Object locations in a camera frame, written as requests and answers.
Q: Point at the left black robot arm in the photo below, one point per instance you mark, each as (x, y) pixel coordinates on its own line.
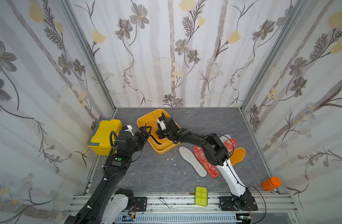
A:
(106, 203)

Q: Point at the red patterned insole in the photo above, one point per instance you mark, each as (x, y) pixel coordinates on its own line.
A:
(198, 151)
(230, 144)

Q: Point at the green compartment box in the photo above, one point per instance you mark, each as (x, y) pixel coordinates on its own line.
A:
(201, 196)

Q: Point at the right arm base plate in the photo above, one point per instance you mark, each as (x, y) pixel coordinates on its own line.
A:
(232, 204)

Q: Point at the orange cylindrical container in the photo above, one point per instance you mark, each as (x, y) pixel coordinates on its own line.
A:
(271, 183)

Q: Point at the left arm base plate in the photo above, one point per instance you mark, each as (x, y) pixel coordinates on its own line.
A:
(139, 204)

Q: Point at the grey felt insole left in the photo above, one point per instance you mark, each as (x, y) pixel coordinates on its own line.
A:
(187, 155)

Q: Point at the orange translucent insole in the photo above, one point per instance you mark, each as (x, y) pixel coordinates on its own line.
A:
(237, 156)
(154, 129)

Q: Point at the white slotted cable duct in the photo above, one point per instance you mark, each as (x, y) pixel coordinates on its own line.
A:
(179, 219)

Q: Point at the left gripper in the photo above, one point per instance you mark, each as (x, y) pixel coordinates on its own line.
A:
(142, 138)

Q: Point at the yellow plastic storage tray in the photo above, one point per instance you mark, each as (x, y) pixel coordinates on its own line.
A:
(150, 119)

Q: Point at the grey felt insole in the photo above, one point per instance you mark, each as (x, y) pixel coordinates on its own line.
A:
(187, 155)
(224, 138)

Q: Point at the aluminium rail frame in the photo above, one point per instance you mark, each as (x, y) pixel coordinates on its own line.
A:
(273, 208)

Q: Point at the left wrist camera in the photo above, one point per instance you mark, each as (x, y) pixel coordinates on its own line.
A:
(127, 128)

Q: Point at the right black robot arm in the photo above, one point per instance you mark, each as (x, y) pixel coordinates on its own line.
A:
(216, 154)

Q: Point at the yellow lidded box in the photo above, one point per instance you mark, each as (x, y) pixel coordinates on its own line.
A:
(99, 141)

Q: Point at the grey felt insole right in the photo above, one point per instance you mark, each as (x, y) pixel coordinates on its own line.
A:
(224, 138)

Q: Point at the red patterned insole left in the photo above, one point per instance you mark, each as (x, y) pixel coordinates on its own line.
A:
(198, 151)

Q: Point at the black insole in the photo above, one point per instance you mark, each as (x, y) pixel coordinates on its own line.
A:
(155, 140)

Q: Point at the red patterned insole right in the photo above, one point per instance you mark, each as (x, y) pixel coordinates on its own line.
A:
(230, 144)

